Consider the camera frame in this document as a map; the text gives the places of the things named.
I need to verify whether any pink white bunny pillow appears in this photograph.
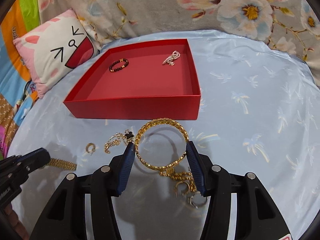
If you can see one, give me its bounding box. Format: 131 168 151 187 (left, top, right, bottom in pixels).
13 9 98 98

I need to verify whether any small gold hoop earring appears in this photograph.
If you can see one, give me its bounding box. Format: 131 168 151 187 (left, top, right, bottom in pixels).
85 142 96 155

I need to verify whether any gold chain clover bracelet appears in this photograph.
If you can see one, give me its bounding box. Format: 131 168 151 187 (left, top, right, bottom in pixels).
103 129 135 155

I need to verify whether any gold braided bangle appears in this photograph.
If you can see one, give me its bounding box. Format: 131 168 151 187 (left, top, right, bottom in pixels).
134 118 189 172

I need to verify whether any colourful cartoon bedsheet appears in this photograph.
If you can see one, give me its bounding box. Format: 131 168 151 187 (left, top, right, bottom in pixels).
1 0 40 159

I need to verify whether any silver ring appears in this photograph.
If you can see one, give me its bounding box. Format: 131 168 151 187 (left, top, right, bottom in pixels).
186 191 209 209

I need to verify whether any person's left hand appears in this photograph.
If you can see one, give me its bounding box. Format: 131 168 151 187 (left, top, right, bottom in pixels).
4 204 29 240

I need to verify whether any gold wrist watch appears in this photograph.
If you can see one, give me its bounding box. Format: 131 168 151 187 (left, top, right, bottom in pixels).
47 158 77 171

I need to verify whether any gold bead chain bracelet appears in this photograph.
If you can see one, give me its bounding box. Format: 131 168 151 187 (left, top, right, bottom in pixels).
159 167 198 193

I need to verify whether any grey floral blanket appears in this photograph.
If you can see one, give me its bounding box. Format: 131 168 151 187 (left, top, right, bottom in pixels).
38 0 319 81

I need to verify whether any red cardboard tray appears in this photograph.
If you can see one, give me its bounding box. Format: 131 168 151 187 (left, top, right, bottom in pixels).
64 39 201 120

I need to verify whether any black bead bracelet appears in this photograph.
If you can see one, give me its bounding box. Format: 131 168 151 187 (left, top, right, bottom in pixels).
108 58 130 73

